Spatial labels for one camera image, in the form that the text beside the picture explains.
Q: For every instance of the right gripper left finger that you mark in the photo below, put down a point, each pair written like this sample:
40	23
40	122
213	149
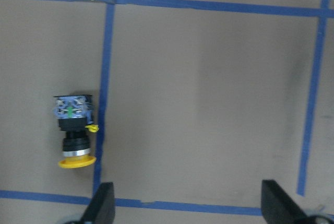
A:
102	206

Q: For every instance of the yellow push button switch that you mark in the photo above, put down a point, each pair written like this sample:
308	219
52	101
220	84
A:
75	118

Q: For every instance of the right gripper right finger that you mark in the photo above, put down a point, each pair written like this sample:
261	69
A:
277	206

